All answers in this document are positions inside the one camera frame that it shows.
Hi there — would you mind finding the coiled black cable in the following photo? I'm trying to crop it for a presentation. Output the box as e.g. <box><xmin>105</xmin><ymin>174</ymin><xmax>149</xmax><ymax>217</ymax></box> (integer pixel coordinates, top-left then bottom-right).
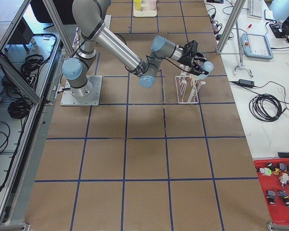
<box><xmin>249</xmin><ymin>93</ymin><xmax>283</xmax><ymax>122</ymax></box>

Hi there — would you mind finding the white wire cup rack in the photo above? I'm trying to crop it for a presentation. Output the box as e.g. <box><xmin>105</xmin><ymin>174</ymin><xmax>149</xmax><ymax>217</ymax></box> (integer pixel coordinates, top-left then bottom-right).
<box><xmin>175</xmin><ymin>64</ymin><xmax>206</xmax><ymax>104</ymax></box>

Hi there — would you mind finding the light blue cup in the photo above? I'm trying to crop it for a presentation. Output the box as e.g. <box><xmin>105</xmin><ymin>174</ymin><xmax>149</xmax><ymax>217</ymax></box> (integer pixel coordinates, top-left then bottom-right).
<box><xmin>197</xmin><ymin>61</ymin><xmax>214</xmax><ymax>80</ymax></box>

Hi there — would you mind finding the red parts tray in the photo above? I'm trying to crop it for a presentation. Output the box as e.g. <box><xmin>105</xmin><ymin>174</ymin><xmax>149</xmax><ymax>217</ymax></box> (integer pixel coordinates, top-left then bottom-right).
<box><xmin>253</xmin><ymin>157</ymin><xmax>289</xmax><ymax>224</ymax></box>

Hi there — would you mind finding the yellow plastic cup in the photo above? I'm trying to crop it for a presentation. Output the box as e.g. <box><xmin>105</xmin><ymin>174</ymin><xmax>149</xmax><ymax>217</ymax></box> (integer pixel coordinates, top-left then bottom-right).
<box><xmin>133</xmin><ymin>0</ymin><xmax>142</xmax><ymax>10</ymax></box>

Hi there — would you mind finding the black smartphone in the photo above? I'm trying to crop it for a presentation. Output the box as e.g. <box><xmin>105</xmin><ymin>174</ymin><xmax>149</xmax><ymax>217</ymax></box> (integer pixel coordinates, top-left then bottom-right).
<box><xmin>264</xmin><ymin>10</ymin><xmax>274</xmax><ymax>20</ymax></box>

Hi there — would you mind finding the cream serving tray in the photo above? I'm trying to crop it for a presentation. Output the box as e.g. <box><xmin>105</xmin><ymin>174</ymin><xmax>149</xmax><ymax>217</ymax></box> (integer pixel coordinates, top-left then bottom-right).
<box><xmin>133</xmin><ymin>0</ymin><xmax>157</xmax><ymax>18</ymax></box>

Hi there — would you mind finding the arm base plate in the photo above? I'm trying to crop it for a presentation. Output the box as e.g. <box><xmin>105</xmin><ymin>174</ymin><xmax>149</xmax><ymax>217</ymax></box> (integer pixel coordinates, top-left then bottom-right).
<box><xmin>61</xmin><ymin>76</ymin><xmax>103</xmax><ymax>106</ymax></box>

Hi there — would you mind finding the pink plastic cup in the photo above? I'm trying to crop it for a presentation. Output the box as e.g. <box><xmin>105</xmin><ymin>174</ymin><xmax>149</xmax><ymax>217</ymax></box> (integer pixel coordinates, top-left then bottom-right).
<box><xmin>149</xmin><ymin>0</ymin><xmax>157</xmax><ymax>10</ymax></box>

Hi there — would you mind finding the blue teach pendant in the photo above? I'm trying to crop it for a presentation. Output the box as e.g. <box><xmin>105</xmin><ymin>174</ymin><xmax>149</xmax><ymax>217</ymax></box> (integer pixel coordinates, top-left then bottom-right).
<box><xmin>241</xmin><ymin>33</ymin><xmax>273</xmax><ymax>60</ymax></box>

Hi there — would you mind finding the black power adapter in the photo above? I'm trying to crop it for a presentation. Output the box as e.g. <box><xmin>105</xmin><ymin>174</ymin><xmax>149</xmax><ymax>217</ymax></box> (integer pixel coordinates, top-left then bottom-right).
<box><xmin>238</xmin><ymin>79</ymin><xmax>255</xmax><ymax>88</ymax></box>

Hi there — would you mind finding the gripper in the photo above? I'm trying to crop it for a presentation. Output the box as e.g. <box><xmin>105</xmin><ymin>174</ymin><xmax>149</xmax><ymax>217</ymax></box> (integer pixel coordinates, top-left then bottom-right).
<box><xmin>179</xmin><ymin>40</ymin><xmax>207</xmax><ymax>75</ymax></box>

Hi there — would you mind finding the aluminium frame post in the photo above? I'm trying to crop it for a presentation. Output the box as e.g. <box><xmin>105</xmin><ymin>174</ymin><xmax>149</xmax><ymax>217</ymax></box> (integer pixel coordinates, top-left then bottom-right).
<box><xmin>216</xmin><ymin>0</ymin><xmax>245</xmax><ymax>54</ymax></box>

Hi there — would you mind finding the white keyboard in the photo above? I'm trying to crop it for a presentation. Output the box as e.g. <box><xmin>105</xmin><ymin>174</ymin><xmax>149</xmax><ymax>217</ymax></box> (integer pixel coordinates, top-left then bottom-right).
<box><xmin>248</xmin><ymin>0</ymin><xmax>263</xmax><ymax>19</ymax></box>

